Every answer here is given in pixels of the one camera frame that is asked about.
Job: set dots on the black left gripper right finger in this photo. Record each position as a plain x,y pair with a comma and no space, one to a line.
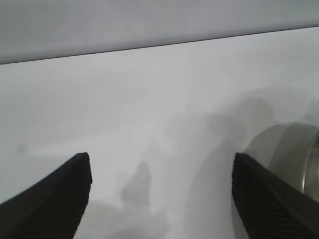
269,206

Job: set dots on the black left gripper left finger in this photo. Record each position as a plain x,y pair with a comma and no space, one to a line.
49,204

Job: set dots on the stainless steel mixing bowl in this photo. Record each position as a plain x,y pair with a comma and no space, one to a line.
286,149

